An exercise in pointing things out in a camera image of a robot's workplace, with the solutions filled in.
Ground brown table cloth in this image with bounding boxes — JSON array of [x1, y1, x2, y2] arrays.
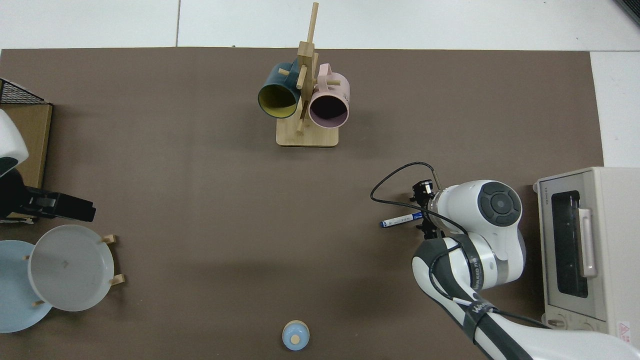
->
[[0, 47, 604, 360]]

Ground wooden cup stand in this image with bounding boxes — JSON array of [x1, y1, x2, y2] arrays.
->
[[276, 2, 341, 148]]

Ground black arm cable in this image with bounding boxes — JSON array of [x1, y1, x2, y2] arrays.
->
[[370, 161, 551, 331]]

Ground pale toaster oven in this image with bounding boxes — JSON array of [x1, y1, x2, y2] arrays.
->
[[533, 166, 640, 347]]

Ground dark blue cup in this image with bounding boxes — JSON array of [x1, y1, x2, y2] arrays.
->
[[257, 62, 302, 119]]

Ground blue and white marker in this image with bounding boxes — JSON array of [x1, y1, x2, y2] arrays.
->
[[379, 212, 424, 229]]

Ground light blue plate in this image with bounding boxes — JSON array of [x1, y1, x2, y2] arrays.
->
[[0, 240, 53, 334]]

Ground pink cup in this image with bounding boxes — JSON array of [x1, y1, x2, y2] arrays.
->
[[308, 63, 350, 129]]

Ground small blue round bell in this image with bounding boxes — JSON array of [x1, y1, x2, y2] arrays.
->
[[282, 320, 311, 351]]

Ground grey plate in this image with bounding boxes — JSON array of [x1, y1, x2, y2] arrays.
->
[[27, 224, 115, 312]]

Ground wire basket with wooden floor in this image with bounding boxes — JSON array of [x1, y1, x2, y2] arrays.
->
[[0, 77, 53, 224]]

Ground wooden plate rack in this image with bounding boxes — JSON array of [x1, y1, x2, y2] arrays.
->
[[22, 234, 126, 307]]

